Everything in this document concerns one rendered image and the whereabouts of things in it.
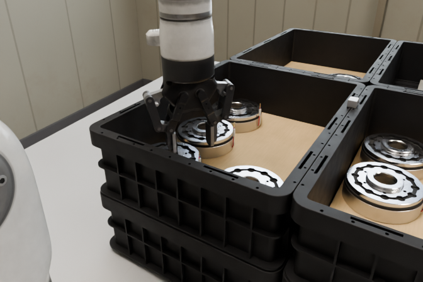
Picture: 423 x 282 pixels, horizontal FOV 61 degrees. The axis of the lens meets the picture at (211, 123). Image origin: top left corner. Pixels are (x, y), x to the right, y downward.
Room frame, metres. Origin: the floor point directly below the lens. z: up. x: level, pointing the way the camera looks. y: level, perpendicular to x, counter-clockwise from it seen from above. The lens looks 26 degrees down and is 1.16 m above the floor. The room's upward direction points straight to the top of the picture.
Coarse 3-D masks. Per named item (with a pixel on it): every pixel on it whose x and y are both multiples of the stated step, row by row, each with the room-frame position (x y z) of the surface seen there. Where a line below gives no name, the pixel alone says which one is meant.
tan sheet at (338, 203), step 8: (360, 152) 0.55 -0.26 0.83; (336, 200) 0.41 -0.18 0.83; (336, 208) 0.39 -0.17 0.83; (344, 208) 0.39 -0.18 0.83; (360, 216) 0.38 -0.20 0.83; (384, 224) 0.36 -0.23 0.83; (392, 224) 0.36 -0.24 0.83; (400, 224) 0.36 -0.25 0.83; (408, 224) 0.36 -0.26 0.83; (416, 224) 0.36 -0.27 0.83; (408, 232) 0.35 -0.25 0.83; (416, 232) 0.35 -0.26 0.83
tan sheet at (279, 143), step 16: (256, 128) 0.64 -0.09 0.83; (272, 128) 0.64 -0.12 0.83; (288, 128) 0.64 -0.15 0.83; (304, 128) 0.64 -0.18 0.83; (320, 128) 0.64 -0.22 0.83; (240, 144) 0.57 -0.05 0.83; (256, 144) 0.57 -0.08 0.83; (272, 144) 0.57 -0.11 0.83; (288, 144) 0.57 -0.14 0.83; (304, 144) 0.57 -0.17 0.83; (208, 160) 0.52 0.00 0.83; (224, 160) 0.52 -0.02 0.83; (240, 160) 0.52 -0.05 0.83; (256, 160) 0.52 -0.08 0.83; (272, 160) 0.52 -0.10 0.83; (288, 160) 0.52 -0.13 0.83
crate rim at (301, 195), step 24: (360, 96) 0.56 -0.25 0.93; (408, 96) 0.57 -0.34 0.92; (336, 144) 0.40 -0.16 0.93; (312, 168) 0.34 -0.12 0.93; (312, 216) 0.27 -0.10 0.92; (336, 216) 0.26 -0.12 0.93; (360, 240) 0.25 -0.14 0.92; (384, 240) 0.24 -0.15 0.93; (408, 240) 0.23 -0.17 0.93; (408, 264) 0.23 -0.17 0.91
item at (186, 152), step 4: (152, 144) 0.52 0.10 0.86; (156, 144) 0.52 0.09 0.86; (160, 144) 0.52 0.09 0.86; (164, 144) 0.52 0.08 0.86; (180, 144) 0.52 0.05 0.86; (184, 144) 0.52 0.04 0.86; (188, 144) 0.52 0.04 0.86; (180, 148) 0.51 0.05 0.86; (184, 148) 0.51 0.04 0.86; (188, 148) 0.51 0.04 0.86; (192, 148) 0.51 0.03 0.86; (184, 152) 0.49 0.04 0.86; (188, 152) 0.50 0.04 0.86; (192, 152) 0.50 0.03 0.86; (196, 152) 0.49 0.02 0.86; (184, 156) 0.48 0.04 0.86; (188, 156) 0.48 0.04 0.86; (192, 156) 0.49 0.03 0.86; (196, 156) 0.48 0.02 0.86; (200, 156) 0.48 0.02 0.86; (196, 160) 0.47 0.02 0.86
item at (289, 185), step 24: (288, 72) 0.69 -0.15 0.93; (336, 120) 0.47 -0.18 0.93; (96, 144) 0.43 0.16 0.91; (120, 144) 0.41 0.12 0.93; (144, 144) 0.40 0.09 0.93; (312, 144) 0.40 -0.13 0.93; (168, 168) 0.37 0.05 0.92; (192, 168) 0.35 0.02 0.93; (216, 168) 0.34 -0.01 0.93; (216, 192) 0.33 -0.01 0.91; (240, 192) 0.31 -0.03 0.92; (264, 192) 0.30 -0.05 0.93; (288, 192) 0.30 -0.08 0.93
